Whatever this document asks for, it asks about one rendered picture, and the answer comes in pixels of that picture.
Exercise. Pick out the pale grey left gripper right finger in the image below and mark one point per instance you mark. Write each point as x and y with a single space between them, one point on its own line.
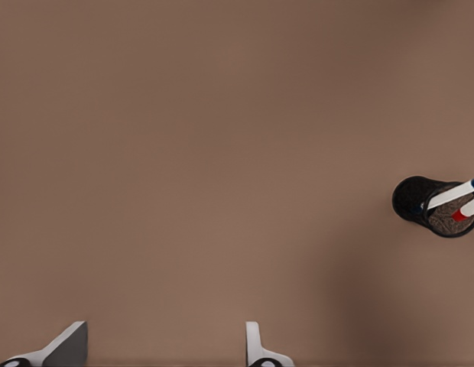
254 344

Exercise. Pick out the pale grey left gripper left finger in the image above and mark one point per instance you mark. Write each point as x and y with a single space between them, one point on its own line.
65 348

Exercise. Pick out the black mesh pen cup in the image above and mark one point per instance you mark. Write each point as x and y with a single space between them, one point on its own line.
413 199

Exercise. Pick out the white marker with blue cap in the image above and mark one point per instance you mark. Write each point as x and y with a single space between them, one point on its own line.
449 195

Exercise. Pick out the white marker with red cap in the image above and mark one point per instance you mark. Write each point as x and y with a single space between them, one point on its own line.
466 211

